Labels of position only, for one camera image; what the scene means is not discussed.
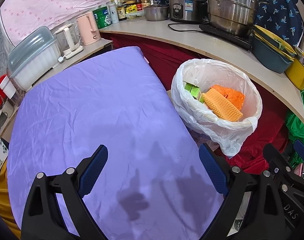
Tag pink electric kettle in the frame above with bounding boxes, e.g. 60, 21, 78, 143
76, 11, 101, 46

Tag yellow plastic pot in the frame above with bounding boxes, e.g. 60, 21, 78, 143
284, 52, 304, 88

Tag dark soy sauce bottle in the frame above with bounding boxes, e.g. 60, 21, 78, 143
116, 0, 127, 22

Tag long green carton box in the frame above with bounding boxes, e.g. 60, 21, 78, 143
183, 81, 205, 103

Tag white thermos bottle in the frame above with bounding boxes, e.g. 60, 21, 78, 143
108, 2, 119, 25

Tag purple tablecloth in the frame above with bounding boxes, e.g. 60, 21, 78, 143
7, 46, 225, 240

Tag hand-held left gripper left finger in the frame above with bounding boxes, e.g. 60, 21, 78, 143
21, 144, 109, 240

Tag orange snack wrapper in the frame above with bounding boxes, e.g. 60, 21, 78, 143
209, 85, 245, 110

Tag white glass electric kettle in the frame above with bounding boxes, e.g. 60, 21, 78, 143
53, 24, 84, 60

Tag white dish box grey lid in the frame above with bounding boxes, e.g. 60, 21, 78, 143
7, 26, 61, 90

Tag dark red cloth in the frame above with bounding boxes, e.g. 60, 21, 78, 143
109, 34, 300, 175

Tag large steel steamer pot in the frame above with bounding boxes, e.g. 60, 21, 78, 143
199, 0, 270, 37

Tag bin with white plastic liner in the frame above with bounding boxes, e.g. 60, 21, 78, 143
171, 58, 263, 157

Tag green tin can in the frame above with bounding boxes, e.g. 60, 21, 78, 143
92, 5, 110, 29

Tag steel rice cooker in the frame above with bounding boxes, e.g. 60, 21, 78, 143
167, 0, 207, 23

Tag orange foam fruit net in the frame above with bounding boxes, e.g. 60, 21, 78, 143
202, 89, 244, 122

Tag curved wooden counter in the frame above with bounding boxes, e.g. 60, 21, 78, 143
99, 17, 304, 125

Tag green plastic bag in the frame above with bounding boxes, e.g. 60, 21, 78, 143
286, 90, 304, 170

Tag clear food container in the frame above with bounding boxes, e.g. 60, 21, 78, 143
125, 11, 145, 22

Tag black power cable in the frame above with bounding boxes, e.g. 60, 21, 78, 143
168, 22, 205, 32

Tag yellow cloth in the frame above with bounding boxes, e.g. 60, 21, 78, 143
0, 166, 20, 233

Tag small steel pot with lid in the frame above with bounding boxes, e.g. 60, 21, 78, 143
143, 1, 169, 22

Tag pink dotted cloth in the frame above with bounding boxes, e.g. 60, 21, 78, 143
0, 0, 140, 48

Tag white lidded blender jar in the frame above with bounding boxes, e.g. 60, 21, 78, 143
0, 76, 25, 105

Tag black induction cooktop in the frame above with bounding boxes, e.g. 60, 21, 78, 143
199, 22, 254, 50

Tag navy floral cloth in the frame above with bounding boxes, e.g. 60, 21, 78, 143
138, 0, 304, 53

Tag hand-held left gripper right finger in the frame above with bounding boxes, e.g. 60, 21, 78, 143
199, 143, 290, 240

